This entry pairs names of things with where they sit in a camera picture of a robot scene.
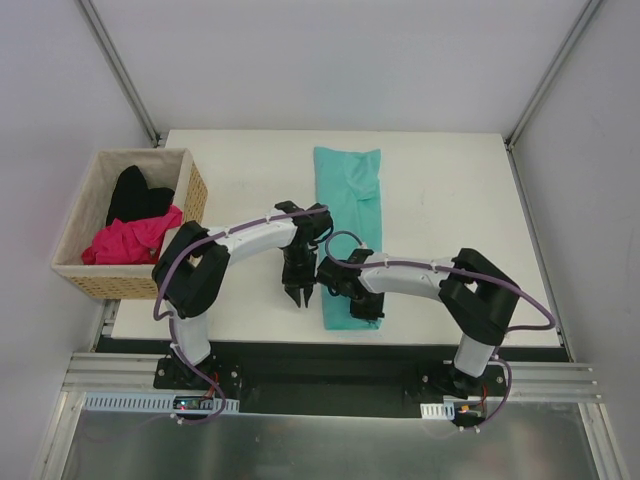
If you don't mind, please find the left rear aluminium post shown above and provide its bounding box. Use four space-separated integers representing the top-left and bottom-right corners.
74 0 163 148

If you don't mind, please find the aluminium front frame rail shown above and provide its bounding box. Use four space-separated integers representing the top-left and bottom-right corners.
63 337 603 403

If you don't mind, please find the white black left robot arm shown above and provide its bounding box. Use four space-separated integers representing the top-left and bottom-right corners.
151 201 333 389

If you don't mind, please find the white cable duct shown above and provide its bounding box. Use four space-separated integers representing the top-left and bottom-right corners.
419 400 487 421
84 392 240 415

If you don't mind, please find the right rear aluminium post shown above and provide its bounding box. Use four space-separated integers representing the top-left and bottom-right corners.
504 0 607 152

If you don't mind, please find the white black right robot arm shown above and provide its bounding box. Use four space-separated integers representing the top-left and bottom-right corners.
316 248 519 399

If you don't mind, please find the black t shirt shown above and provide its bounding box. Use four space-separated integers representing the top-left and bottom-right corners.
105 165 174 226

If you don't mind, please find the pink t shirt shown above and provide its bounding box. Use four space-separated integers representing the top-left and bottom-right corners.
81 206 183 265

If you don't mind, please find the aluminium post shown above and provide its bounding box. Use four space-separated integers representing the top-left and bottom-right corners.
74 0 163 148
504 0 607 152

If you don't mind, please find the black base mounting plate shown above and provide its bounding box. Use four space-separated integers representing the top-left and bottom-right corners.
152 341 518 415

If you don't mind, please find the left white cable duct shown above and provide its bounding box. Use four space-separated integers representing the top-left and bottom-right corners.
84 392 240 415

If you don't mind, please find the right white cable duct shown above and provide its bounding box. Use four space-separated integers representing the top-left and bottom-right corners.
419 400 487 421

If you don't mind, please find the wicker laundry basket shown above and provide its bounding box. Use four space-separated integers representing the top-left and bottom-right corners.
52 148 208 299

